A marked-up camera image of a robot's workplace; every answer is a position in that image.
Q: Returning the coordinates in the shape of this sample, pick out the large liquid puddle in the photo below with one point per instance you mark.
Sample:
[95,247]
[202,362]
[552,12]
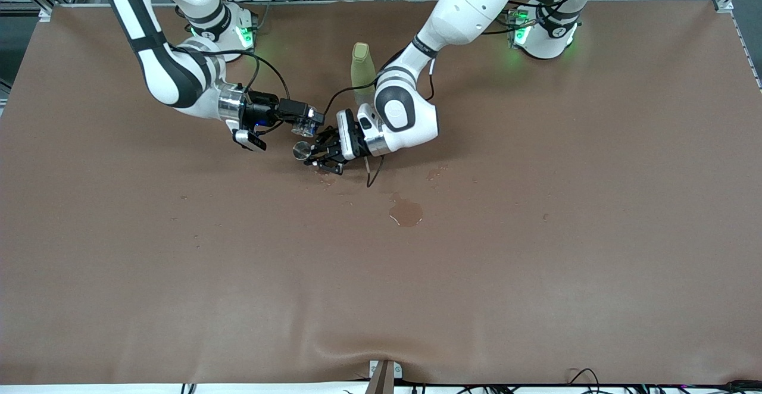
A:
[407,212]

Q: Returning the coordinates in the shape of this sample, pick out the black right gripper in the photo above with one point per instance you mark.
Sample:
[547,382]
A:
[261,110]

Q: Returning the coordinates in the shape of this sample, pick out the steel double cone jigger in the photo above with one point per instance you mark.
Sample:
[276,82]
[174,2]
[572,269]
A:
[301,150]

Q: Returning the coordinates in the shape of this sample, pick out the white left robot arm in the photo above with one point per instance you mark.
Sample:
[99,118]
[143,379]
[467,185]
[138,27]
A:
[476,7]

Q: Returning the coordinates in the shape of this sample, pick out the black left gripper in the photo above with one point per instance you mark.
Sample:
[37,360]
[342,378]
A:
[331,144]

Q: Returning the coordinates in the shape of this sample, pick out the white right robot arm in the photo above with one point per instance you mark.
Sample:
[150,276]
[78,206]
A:
[172,72]

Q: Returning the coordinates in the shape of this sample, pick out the streaky liquid splash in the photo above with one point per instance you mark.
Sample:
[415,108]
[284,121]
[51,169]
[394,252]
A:
[436,172]

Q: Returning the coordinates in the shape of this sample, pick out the brown table cloth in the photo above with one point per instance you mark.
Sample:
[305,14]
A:
[381,293]

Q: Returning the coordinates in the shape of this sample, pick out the green bottle with glass base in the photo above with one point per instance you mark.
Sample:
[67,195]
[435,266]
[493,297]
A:
[361,63]

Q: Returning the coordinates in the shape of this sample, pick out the clear glass measuring beaker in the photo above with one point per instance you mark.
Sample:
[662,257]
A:
[303,127]

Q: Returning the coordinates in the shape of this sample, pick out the metal table edge bracket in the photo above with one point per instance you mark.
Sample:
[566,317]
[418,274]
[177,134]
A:
[384,376]

